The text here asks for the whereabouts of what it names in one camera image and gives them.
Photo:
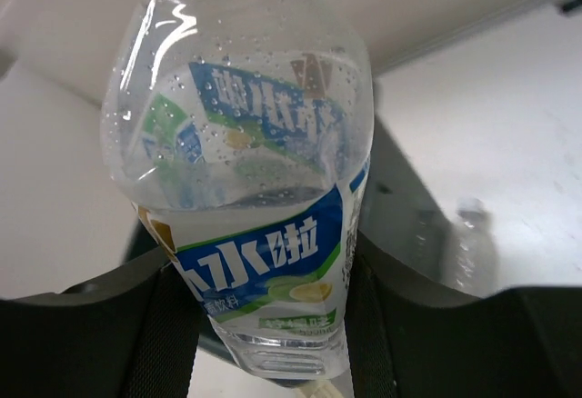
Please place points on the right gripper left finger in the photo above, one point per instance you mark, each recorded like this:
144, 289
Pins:
131, 332

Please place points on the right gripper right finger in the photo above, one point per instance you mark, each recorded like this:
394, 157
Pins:
409, 336

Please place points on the clear bottle blue green label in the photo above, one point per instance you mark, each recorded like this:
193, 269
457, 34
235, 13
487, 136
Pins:
241, 131

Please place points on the dark green plastic bin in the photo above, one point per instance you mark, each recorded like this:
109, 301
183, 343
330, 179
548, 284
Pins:
399, 249

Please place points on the clear crushed plastic bottle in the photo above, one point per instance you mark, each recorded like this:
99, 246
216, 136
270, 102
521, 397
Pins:
472, 255

